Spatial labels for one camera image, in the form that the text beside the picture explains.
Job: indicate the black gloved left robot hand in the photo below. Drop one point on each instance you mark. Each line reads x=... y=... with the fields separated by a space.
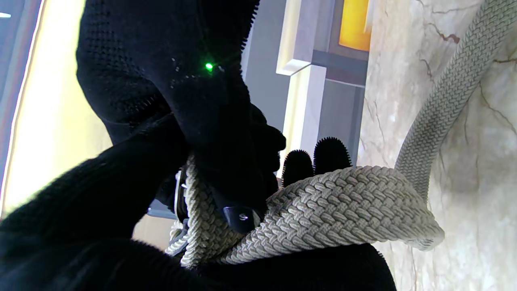
x=80 y=226

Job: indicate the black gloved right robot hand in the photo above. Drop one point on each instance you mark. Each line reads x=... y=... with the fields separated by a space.
x=169 y=60

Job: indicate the beige woven belt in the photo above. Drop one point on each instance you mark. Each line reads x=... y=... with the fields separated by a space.
x=343 y=206

